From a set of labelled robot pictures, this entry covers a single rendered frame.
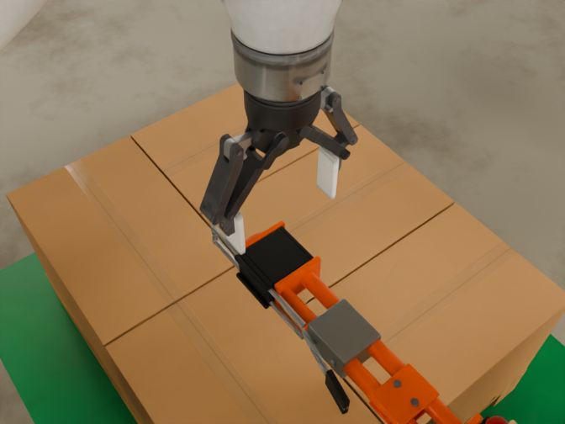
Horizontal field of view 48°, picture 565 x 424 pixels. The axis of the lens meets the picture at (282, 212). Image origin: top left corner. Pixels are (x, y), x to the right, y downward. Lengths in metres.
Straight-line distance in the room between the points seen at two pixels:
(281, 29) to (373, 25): 2.90
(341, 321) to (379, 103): 2.20
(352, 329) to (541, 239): 1.83
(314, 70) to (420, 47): 2.75
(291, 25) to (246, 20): 0.04
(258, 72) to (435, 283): 1.19
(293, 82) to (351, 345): 0.36
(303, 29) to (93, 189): 1.43
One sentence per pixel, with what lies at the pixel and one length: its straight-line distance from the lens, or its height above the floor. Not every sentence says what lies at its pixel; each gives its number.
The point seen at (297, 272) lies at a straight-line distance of 0.83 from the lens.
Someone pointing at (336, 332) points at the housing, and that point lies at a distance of 0.79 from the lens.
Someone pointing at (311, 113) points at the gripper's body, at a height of 1.51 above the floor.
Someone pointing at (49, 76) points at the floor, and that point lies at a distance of 3.25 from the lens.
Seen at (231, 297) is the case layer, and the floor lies 0.54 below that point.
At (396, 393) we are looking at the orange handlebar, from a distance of 0.77.
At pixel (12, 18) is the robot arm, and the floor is 1.62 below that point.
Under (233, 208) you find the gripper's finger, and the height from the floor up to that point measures 1.40.
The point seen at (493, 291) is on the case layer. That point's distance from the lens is 1.70.
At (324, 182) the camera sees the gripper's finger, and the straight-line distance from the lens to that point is 0.78.
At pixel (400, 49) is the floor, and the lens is 3.27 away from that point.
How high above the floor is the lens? 1.91
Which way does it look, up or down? 51 degrees down
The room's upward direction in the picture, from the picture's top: straight up
